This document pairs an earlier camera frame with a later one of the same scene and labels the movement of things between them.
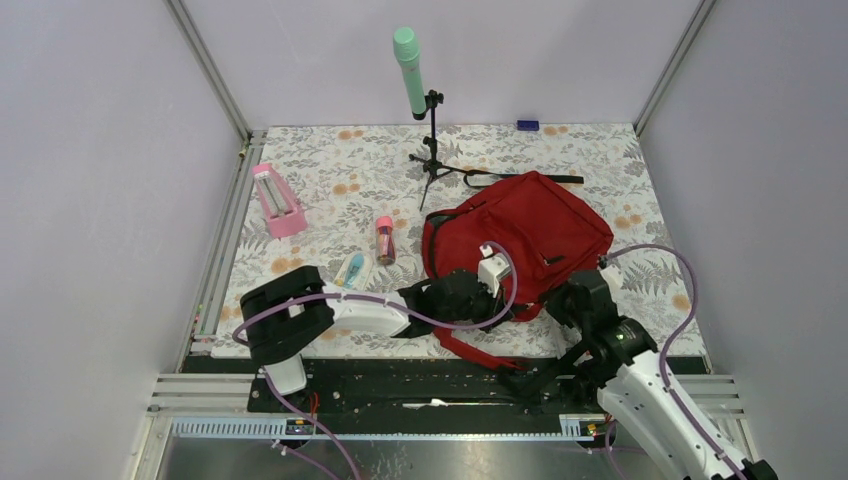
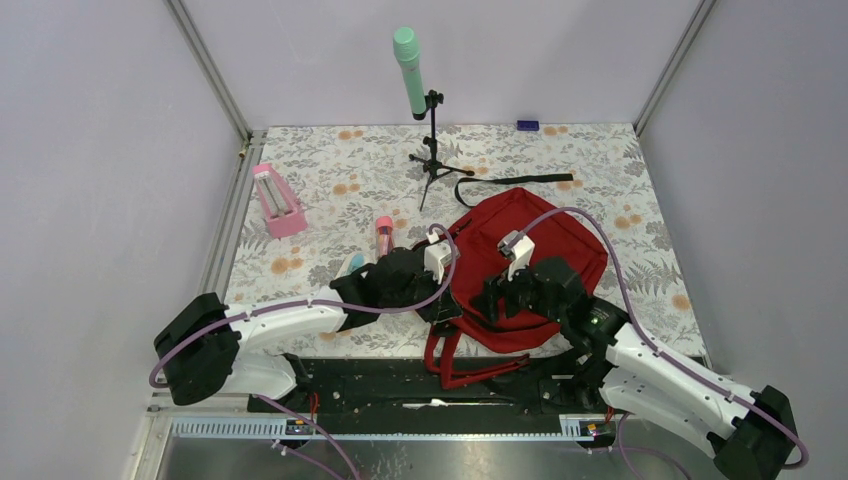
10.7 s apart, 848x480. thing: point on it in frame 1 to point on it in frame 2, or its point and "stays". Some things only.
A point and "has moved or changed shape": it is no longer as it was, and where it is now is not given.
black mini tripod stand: x=432 y=165 stays
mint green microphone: x=406 y=47 stays
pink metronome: x=285 y=216 stays
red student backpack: x=553 y=233 has moved or changed shape
